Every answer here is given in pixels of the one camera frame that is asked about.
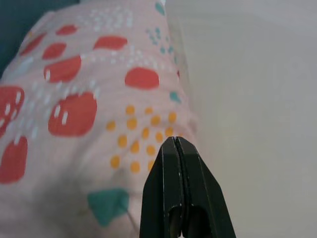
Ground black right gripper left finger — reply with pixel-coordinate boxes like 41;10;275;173
140;137;183;238

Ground beige sheeted mattress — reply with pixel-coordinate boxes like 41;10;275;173
163;0;317;238

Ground pink pillow orange spots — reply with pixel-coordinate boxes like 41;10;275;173
0;0;199;238

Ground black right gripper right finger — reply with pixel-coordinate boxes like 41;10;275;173
175;137;237;238

